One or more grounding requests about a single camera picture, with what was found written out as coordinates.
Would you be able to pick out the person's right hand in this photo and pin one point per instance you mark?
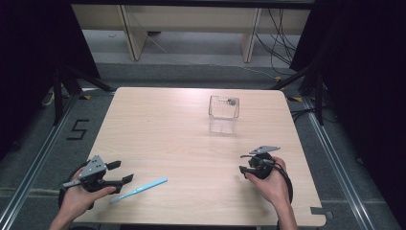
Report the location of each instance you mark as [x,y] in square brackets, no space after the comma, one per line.
[276,188]

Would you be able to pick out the beige wooden desk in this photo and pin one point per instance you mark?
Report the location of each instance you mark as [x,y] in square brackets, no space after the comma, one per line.
[191,19]

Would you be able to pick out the clear square cup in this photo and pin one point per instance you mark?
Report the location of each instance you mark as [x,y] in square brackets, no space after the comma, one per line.
[223,113]

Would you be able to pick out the light blue toothbrush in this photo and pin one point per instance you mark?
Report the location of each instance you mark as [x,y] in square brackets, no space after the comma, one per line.
[143,188]

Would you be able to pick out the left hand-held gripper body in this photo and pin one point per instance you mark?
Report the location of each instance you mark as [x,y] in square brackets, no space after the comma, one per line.
[92,166]

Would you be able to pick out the yellow black floor tape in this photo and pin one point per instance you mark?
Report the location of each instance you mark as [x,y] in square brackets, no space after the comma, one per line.
[295,99]
[85,97]
[278,78]

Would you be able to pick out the black metal stand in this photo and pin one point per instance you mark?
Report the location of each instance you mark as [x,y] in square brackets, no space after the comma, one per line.
[58,96]
[318,96]

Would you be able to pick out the person's left hand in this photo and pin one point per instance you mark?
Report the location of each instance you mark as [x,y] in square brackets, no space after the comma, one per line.
[76,201]

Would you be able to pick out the aluminium floor rail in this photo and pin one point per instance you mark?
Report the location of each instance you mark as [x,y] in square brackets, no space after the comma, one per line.
[28,179]
[338,166]

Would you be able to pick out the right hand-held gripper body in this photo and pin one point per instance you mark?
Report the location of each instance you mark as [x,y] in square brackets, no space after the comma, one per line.
[262,166]

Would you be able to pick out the dark curtain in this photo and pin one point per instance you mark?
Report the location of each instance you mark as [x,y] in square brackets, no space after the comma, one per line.
[367,80]
[28,64]

